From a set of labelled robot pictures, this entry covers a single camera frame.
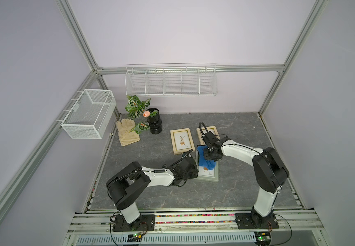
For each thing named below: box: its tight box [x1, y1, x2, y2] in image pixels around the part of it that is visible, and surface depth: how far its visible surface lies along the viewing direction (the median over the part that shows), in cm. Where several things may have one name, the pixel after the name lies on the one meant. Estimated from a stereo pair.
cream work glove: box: [115, 118, 141, 147], surface depth 110 cm
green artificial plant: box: [125, 95, 159, 135], surface depth 86 cm
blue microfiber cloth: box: [196, 144, 217, 171], surface depth 91 cm
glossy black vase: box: [146, 107, 163, 135], surface depth 104 cm
